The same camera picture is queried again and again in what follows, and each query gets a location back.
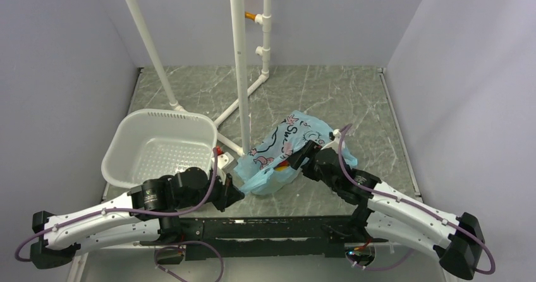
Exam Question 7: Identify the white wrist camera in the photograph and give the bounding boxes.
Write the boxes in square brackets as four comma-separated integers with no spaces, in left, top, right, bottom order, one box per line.
[322,129,344,154]
[216,146,235,171]

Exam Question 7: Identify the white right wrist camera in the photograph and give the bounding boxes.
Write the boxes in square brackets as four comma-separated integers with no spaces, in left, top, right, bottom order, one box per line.
[322,129,344,154]

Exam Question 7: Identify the white PVC pipe frame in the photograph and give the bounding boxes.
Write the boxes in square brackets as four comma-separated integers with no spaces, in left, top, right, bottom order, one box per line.
[125,0,272,156]

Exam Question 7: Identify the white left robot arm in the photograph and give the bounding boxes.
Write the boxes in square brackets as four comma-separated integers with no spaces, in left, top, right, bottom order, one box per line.
[29,168,245,269]

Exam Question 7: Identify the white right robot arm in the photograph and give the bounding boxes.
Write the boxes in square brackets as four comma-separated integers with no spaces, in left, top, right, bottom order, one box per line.
[283,140,496,280]

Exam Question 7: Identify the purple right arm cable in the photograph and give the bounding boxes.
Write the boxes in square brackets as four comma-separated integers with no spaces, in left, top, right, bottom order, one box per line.
[338,123,497,276]

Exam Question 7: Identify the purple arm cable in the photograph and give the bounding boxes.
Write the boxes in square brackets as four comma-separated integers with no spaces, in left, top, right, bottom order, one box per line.
[15,148,225,282]
[338,123,497,276]

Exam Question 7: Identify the yellow fake fruit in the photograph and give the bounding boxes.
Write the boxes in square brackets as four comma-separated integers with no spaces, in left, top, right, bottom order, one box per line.
[274,161,290,171]

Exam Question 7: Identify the white plastic basket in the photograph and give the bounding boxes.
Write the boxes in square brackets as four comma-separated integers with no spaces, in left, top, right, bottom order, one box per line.
[101,109,217,188]

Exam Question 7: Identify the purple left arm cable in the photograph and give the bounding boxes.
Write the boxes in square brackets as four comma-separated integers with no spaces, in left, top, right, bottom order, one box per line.
[15,148,225,282]

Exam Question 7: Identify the light blue printed plastic bag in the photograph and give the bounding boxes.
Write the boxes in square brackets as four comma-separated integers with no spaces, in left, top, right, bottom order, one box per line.
[234,111,358,199]

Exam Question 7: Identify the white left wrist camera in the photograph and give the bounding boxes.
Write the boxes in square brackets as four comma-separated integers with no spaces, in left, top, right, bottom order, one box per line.
[216,146,235,171]

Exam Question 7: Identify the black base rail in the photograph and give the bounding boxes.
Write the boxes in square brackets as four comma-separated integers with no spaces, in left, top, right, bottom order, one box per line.
[141,216,371,258]

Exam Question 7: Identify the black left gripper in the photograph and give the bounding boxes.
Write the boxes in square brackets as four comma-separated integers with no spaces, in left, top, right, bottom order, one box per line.
[176,168,245,212]

